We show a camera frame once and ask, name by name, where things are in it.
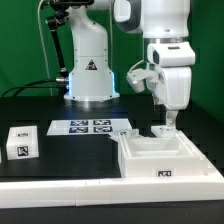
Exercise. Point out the black camera stand pole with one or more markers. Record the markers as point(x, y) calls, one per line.
point(56, 40)

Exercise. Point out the white base tag plate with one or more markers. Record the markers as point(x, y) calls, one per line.
point(87, 126)

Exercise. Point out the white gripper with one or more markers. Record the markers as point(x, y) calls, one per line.
point(171, 86)

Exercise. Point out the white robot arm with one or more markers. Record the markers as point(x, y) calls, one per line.
point(167, 54)

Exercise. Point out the white cabinet body box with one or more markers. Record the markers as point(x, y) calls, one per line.
point(174, 156)

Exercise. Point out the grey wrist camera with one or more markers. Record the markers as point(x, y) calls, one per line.
point(136, 79)

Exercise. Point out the white cabinet top block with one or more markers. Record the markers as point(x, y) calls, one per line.
point(22, 143)

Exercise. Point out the white L-shaped obstacle fence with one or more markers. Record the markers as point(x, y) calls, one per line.
point(113, 191)

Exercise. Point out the white cabinet door with tag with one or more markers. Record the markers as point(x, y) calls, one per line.
point(163, 131)

